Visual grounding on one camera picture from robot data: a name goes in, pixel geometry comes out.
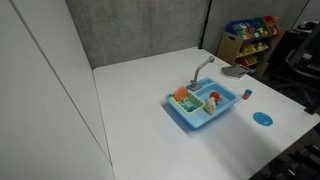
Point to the orange toy plate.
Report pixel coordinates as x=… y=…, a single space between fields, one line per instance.
x=180 y=94

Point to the yellow toy dish rack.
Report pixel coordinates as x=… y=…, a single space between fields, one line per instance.
x=199 y=106

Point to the grey toy faucet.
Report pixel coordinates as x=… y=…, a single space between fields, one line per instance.
x=199 y=71

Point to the blue toy sink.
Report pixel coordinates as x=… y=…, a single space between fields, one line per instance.
x=200 y=121

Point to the orange toy cup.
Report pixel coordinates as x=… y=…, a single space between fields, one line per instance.
x=215 y=96

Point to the grey metal mounting plate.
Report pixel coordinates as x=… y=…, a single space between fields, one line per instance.
x=235 y=71

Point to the wooden toy storage shelf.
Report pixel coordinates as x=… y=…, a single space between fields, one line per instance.
x=230 y=45

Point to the blue toy plate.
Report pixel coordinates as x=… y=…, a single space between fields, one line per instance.
x=262 y=118

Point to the black stand pole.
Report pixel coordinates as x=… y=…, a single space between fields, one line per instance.
x=205 y=23

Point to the blue and orange cup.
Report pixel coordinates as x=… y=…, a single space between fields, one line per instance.
x=247 y=94

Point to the black table clamp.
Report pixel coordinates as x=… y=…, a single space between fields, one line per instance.
x=312 y=110

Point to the black office chair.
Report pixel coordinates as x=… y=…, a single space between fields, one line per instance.
x=310 y=56

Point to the black equipment frame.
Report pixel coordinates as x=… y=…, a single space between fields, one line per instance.
x=300 y=163

